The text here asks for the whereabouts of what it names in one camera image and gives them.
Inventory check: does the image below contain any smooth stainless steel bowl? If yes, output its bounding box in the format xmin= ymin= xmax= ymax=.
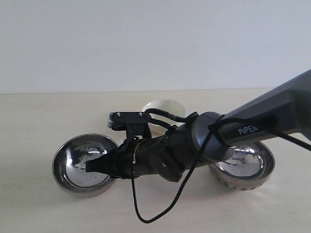
xmin=52 ymin=133 xmax=118 ymax=199

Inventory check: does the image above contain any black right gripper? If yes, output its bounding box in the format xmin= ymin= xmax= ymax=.
xmin=86 ymin=138 xmax=135 ymax=180

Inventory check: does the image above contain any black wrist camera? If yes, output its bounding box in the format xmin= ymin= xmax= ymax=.
xmin=107 ymin=112 xmax=152 ymax=139

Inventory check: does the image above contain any ribbed stainless steel bowl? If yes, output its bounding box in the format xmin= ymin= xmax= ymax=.
xmin=208 ymin=141 xmax=275 ymax=191

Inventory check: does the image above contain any cream ceramic bowl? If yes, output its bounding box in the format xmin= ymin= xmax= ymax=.
xmin=142 ymin=99 xmax=188 ymax=135

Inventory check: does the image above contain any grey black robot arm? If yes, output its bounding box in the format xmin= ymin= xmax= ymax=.
xmin=86 ymin=71 xmax=311 ymax=182

